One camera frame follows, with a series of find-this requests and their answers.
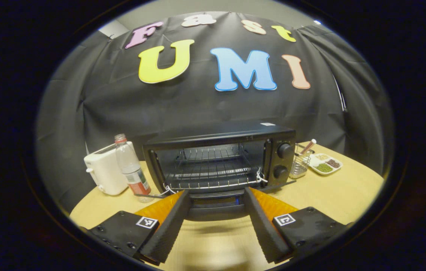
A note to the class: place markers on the clear bottle with red label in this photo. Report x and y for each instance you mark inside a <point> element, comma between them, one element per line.
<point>132,167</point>

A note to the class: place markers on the white divided dish of beans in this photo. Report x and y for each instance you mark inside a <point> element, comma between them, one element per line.
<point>325,163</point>

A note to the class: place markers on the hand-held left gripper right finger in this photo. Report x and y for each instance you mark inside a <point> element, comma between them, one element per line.
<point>263,229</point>

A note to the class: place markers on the black backdrop cloth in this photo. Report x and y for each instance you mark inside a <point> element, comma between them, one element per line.
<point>197,105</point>

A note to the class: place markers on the white toaster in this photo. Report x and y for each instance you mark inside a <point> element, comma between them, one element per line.
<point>103,173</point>

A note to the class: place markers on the black electric oven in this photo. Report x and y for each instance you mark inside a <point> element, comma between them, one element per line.
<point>228,133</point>

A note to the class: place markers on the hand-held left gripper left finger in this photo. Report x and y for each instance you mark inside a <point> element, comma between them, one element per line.
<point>167,229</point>

